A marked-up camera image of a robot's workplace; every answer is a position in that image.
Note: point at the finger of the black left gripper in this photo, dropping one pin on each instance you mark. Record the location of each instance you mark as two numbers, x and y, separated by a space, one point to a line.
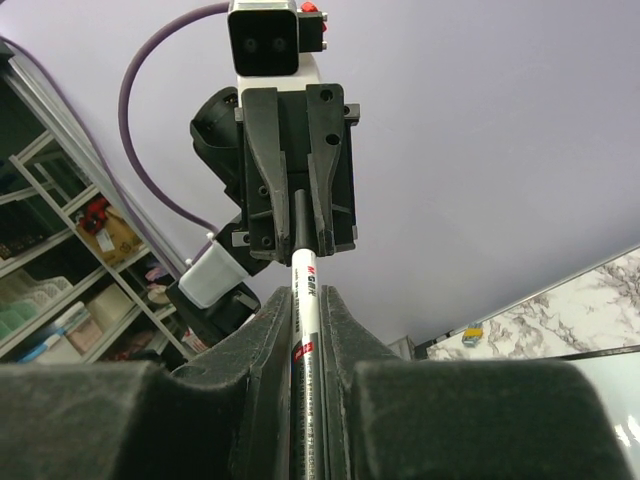
325 104
262 131

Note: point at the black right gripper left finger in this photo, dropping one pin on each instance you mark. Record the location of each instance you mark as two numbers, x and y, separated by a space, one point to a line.
223 415

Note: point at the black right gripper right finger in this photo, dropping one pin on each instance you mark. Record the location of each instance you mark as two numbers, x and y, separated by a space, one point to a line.
390 418

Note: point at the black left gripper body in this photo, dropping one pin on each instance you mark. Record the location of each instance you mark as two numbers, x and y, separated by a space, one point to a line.
295 143

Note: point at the white whiteboard marker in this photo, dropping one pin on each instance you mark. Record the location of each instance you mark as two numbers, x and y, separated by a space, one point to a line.
308 411

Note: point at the white whiteboard black frame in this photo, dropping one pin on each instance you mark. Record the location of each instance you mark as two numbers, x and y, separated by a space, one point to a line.
614 373

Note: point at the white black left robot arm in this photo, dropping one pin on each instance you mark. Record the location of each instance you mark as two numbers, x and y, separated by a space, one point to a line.
212 296

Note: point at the cardboard box on shelf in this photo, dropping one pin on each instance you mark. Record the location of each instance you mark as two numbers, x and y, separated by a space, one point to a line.
111 239

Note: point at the white storage shelf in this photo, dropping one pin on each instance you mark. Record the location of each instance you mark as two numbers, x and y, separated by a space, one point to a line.
60 302

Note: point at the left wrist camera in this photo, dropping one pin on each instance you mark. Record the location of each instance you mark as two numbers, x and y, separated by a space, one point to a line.
268 38

